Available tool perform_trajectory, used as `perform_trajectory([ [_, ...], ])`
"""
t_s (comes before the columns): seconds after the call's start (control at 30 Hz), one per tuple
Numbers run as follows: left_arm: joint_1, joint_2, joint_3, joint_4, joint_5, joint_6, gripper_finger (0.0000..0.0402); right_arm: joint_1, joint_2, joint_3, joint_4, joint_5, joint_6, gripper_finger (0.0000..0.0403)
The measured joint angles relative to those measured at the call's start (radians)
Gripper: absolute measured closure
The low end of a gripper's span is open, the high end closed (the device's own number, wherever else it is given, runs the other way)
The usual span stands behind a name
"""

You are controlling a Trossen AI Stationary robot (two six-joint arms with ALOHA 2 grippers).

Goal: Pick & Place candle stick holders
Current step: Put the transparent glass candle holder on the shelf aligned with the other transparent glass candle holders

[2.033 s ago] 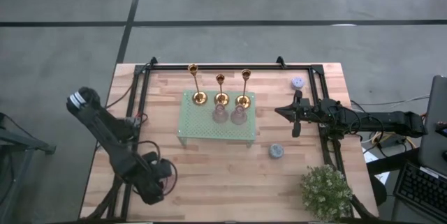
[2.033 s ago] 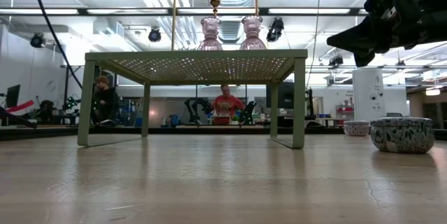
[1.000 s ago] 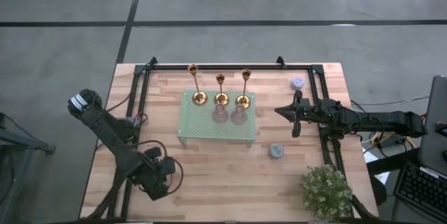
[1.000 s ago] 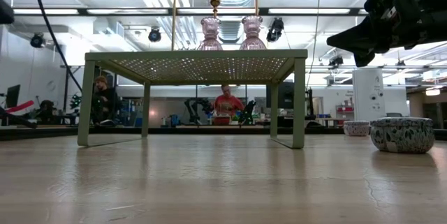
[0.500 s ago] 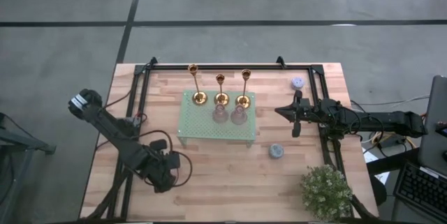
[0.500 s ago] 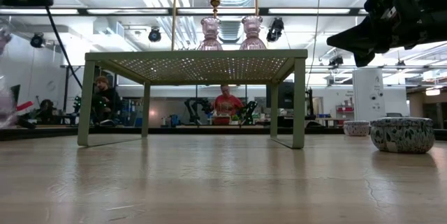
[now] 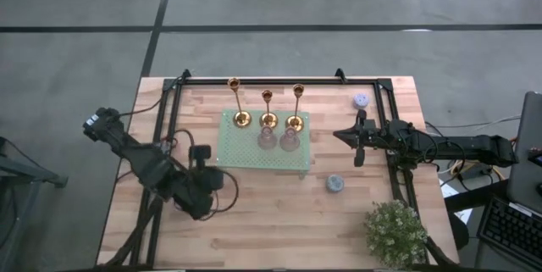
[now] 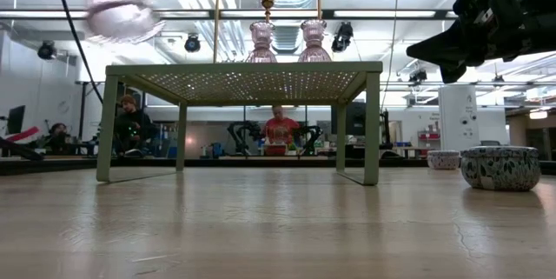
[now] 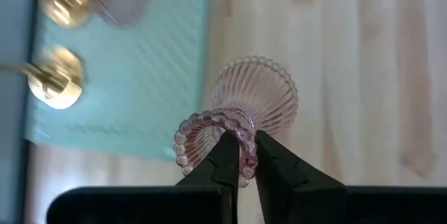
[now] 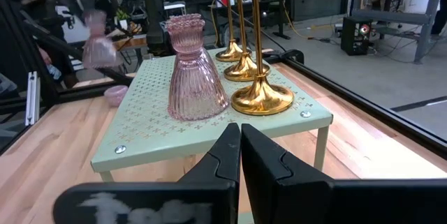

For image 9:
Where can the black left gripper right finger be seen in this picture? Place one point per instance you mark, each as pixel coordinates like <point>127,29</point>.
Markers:
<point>300,199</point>

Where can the green perforated metal shelf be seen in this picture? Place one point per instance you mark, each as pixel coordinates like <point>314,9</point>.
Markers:
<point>139,77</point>

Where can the tall brass candlestick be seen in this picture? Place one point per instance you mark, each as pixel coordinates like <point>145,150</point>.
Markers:
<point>59,91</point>

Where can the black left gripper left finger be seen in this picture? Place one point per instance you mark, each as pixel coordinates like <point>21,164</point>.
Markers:
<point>195,203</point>

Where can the short brass candlestick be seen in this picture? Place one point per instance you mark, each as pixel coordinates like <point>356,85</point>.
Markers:
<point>66,11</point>

